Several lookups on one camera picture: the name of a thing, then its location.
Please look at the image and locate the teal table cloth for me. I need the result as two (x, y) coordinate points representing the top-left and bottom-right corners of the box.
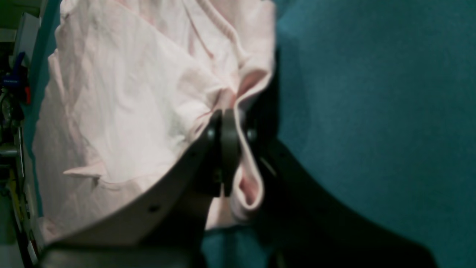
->
(22, 0), (476, 268)

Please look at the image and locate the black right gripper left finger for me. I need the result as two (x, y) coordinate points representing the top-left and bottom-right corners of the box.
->
(37, 111), (222, 268)

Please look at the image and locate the blue clamp bottom right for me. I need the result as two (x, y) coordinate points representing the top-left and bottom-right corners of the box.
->
(1, 51), (31, 105)

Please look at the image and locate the pink T-shirt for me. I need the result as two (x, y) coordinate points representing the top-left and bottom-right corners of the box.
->
(33, 0), (276, 244)

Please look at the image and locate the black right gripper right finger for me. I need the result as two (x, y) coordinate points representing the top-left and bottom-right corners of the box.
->
(222, 109), (437, 268)

